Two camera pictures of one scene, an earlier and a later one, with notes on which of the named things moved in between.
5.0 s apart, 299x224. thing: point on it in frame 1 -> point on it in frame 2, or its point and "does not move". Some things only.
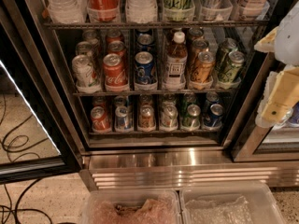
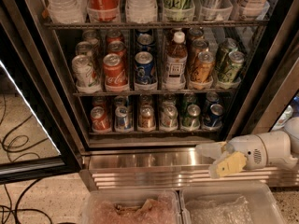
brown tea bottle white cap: (176, 63) does not move
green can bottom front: (192, 121) does not move
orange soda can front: (147, 119) does not move
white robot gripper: (288, 42) -> (247, 150)
